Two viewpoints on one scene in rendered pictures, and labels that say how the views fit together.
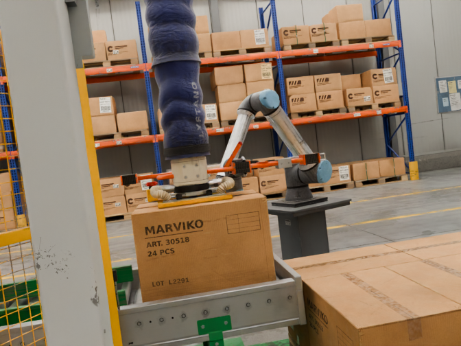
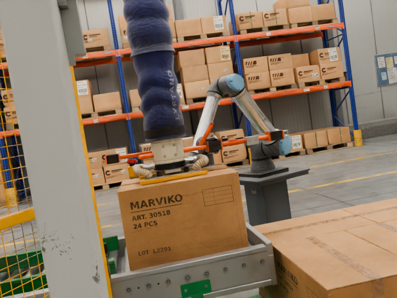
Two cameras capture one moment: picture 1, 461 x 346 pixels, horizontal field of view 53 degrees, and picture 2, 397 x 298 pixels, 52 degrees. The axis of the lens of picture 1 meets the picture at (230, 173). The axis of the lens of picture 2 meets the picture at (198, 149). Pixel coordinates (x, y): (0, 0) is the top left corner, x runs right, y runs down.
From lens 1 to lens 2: 0.08 m
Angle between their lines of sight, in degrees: 1
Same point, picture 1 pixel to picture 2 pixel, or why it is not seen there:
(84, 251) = (85, 234)
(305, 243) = (270, 209)
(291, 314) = (263, 277)
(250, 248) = (225, 219)
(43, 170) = (45, 162)
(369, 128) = (317, 101)
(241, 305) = (219, 270)
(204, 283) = (184, 251)
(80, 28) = (72, 29)
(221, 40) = (184, 27)
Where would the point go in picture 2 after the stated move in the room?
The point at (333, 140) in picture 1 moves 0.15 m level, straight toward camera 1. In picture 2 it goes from (285, 113) to (285, 113)
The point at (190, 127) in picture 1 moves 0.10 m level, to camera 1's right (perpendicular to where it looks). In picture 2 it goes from (167, 111) to (186, 108)
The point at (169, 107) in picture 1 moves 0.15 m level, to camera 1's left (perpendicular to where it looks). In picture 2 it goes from (148, 93) to (119, 98)
